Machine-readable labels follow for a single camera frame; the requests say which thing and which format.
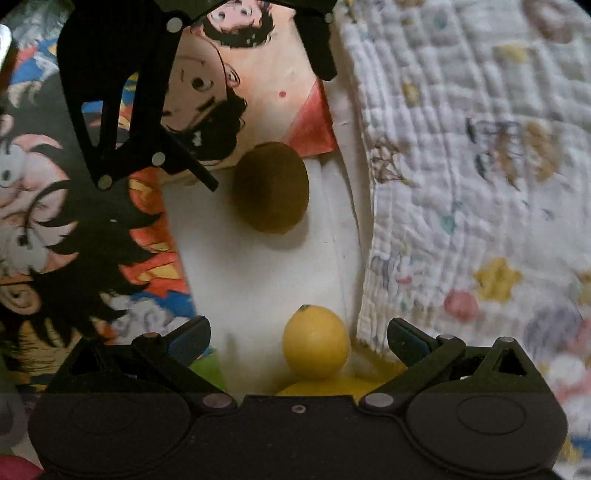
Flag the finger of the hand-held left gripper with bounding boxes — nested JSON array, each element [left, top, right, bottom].
[[58, 0, 222, 192], [277, 0, 338, 81]]

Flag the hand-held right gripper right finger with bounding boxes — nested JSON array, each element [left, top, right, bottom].
[[359, 318, 550, 411]]

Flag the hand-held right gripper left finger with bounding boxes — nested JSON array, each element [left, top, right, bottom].
[[48, 315, 238, 411]]

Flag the yellow plastic bowl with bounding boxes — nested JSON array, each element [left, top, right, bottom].
[[274, 362, 409, 398]]

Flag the yellow lemon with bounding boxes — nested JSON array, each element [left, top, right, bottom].
[[283, 305, 352, 381]]

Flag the large brown kiwi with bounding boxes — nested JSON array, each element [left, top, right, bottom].
[[231, 142, 310, 234]]

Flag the smiling boy drawing sheet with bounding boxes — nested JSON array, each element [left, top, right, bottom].
[[157, 0, 340, 185]]

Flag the spiky black hair drawing sheet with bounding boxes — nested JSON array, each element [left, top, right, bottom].
[[0, 14, 199, 393]]

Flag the white cartoon printed blanket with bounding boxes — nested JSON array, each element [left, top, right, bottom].
[[332, 0, 591, 472]]

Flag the red round object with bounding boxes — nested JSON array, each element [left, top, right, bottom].
[[0, 455, 44, 480]]

